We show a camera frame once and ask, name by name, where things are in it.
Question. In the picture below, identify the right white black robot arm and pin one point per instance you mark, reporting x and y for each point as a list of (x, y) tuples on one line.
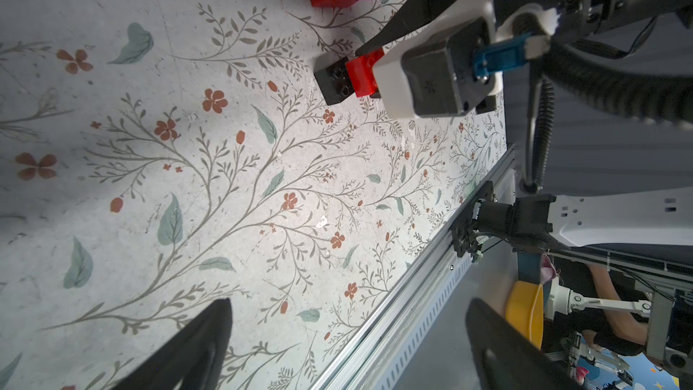
[(585, 70)]

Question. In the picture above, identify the yellow round object outside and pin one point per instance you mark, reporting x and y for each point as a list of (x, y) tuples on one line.
[(524, 311)]

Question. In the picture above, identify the black lego brick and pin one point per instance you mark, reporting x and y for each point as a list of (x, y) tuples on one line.
[(334, 82)]

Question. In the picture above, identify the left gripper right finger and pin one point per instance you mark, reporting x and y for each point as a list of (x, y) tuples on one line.
[(504, 359)]

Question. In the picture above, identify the person forearm outside cell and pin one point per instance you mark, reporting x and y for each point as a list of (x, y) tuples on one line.
[(624, 325)]

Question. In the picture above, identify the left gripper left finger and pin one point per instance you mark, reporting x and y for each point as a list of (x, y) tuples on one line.
[(193, 358)]

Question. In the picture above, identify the red lego brick rounded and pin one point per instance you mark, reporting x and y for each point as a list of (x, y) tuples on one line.
[(360, 73)]

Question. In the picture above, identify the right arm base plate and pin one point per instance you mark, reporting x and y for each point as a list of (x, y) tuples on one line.
[(464, 229)]

